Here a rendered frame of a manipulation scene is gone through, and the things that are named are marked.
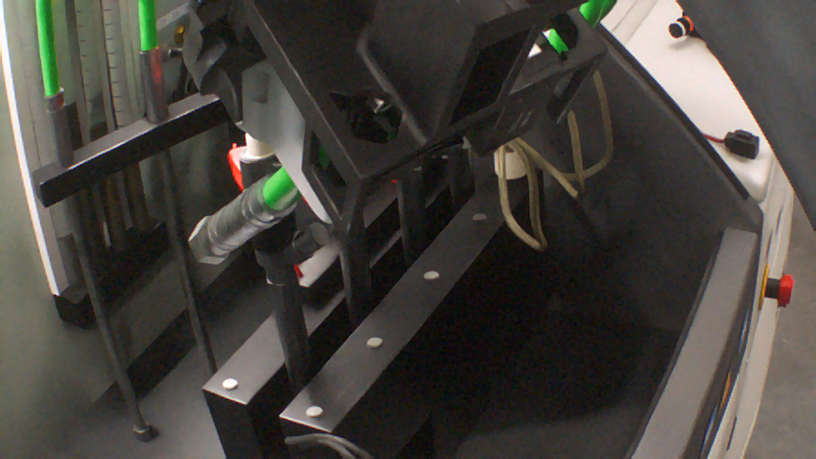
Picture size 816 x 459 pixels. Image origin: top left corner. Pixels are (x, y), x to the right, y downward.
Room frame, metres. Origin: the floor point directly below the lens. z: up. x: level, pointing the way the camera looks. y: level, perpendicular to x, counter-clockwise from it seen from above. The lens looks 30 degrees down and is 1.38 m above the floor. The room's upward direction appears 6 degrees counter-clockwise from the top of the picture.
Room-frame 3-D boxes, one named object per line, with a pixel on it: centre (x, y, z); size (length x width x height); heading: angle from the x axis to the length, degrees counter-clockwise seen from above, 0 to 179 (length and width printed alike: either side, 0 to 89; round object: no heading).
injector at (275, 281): (0.52, 0.07, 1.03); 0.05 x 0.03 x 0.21; 60
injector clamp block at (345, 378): (0.63, 0.02, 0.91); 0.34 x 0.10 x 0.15; 150
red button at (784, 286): (0.78, -0.39, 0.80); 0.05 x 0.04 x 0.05; 150
